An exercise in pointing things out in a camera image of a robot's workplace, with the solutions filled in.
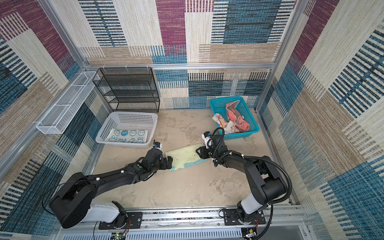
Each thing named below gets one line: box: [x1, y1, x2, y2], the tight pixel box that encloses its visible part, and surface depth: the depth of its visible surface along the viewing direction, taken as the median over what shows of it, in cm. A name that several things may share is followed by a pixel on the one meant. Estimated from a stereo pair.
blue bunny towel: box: [105, 129, 149, 144], surface depth 104 cm
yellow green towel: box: [165, 143, 209, 171], surface depth 95 cm
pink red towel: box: [226, 100, 250, 132], surface depth 110 cm
